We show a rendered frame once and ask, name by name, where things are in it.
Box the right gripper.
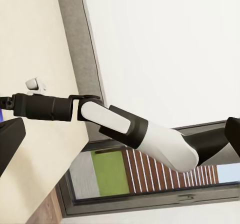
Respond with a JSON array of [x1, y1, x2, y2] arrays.
[[0, 93, 57, 121]]

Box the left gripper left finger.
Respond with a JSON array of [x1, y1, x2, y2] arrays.
[[0, 116, 26, 177]]

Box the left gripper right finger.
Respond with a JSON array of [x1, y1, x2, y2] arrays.
[[224, 116, 240, 157]]

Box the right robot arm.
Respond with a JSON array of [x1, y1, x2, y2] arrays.
[[0, 77, 240, 173]]

